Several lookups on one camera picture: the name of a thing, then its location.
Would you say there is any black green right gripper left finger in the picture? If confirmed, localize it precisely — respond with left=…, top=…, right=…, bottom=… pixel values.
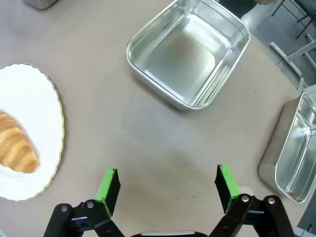
left=43, top=168, right=125, bottom=237

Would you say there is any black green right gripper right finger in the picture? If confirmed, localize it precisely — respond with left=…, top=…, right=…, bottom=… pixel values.
left=208, top=164, right=295, bottom=237

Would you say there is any deep metal container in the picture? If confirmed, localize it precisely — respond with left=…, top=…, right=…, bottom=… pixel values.
left=258, top=92, right=316, bottom=204

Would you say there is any square metal container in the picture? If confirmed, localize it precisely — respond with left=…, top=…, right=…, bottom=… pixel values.
left=125, top=0, right=251, bottom=112

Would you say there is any golden croissant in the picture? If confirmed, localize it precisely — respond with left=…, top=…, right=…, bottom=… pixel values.
left=0, top=110, right=40, bottom=174

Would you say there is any white scalloped gold-rimmed plate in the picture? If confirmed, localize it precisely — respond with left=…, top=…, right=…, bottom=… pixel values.
left=0, top=63, right=65, bottom=201

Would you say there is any black metal stand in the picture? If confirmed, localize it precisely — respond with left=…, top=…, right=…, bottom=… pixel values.
left=271, top=0, right=316, bottom=40

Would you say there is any grey metal object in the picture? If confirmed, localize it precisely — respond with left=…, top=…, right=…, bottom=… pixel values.
left=22, top=0, right=59, bottom=10

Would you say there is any white metal frame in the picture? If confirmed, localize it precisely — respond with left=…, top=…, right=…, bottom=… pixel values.
left=269, top=32, right=316, bottom=91

